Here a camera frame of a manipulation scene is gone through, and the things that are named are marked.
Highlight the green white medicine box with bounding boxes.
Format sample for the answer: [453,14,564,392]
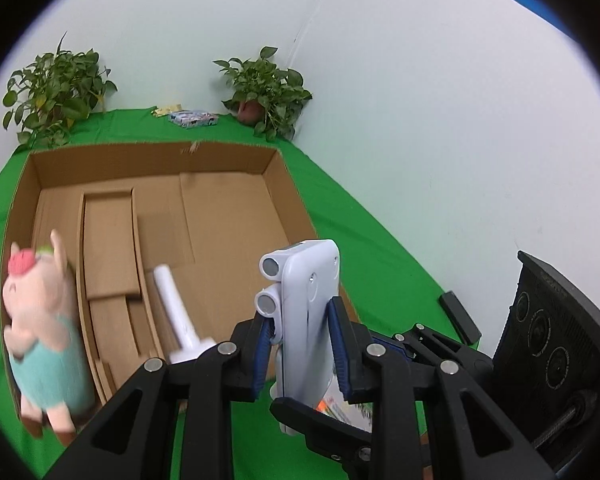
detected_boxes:
[316,375,373,432]

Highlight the pink pig plush toy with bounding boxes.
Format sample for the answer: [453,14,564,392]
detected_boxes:
[2,230,95,446]

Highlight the white handheld fan device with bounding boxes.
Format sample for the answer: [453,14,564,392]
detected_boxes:
[152,264,216,364]

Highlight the narrow cardboard insert box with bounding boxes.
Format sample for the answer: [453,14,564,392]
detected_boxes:
[76,188,164,403]

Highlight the white plastic device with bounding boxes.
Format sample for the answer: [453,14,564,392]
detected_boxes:
[254,240,340,408]

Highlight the green tablecloth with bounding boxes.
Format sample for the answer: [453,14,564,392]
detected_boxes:
[0,110,455,479]

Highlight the large cardboard tray box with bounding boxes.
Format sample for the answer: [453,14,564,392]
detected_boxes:
[0,140,361,420]

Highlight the right potted green plant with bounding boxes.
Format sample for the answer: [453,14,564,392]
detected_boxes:
[213,46,313,141]

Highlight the potted green plant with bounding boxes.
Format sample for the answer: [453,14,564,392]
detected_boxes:
[2,42,118,148]
[213,46,313,141]

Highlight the colourful packet on table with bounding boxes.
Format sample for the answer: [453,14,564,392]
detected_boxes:
[169,110,219,128]

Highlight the left potted green plant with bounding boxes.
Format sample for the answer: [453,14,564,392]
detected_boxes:
[2,42,118,148]

